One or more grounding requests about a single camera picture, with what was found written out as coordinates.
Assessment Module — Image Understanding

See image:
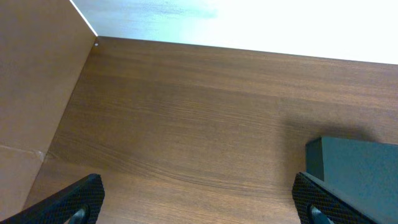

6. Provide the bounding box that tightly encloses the brown cardboard side panel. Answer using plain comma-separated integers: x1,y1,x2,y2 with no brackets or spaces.
1,0,96,218

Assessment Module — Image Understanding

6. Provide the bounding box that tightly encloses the black open cardboard box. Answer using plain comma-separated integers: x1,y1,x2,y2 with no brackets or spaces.
305,136,397,223

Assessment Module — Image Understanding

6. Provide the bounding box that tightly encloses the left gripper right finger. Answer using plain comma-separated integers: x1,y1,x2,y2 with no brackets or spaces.
292,172,376,223

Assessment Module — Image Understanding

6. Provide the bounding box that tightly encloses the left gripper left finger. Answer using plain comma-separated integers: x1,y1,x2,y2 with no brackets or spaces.
2,174,105,224

